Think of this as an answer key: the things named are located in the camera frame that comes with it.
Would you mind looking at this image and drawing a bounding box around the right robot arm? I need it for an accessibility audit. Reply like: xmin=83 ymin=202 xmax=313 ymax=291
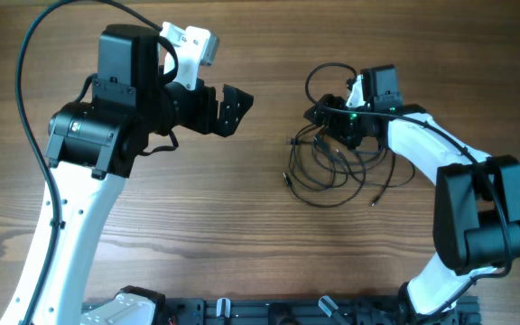
xmin=304 ymin=65 xmax=520 ymax=324

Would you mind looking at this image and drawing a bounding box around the right black camera cable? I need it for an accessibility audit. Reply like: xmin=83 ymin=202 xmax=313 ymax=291
xmin=304 ymin=61 xmax=514 ymax=324

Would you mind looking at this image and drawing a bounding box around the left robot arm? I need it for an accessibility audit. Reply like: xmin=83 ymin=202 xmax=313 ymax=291
xmin=1 ymin=23 xmax=254 ymax=324

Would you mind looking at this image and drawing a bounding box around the black usb cable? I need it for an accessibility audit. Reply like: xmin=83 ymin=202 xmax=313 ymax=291
xmin=282 ymin=122 xmax=417 ymax=209

